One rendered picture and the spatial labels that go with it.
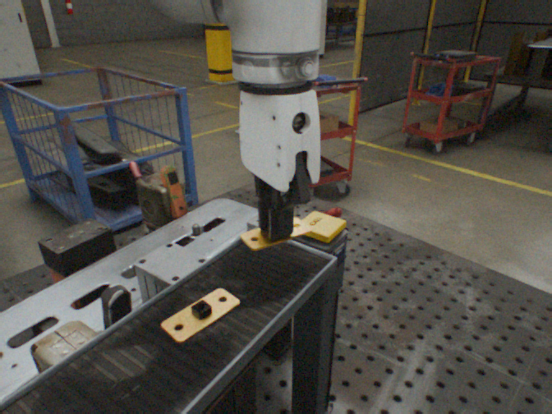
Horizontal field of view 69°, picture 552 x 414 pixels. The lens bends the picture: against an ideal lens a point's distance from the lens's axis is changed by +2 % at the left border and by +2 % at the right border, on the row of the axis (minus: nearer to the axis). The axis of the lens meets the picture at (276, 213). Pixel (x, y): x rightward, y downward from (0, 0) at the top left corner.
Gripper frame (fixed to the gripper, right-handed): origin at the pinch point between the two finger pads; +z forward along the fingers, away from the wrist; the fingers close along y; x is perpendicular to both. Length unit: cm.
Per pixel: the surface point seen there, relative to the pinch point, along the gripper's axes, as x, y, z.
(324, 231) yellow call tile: -11.3, 4.7, 8.2
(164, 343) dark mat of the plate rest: 15.9, -4.4, 8.1
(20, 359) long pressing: 32.2, 19.5, 24.1
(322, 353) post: -11.8, 3.5, 33.5
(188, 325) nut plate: 13.0, -3.6, 7.8
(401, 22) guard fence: -400, 359, 10
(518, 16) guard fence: -653, 360, 11
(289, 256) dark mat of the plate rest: -3.2, 1.8, 8.1
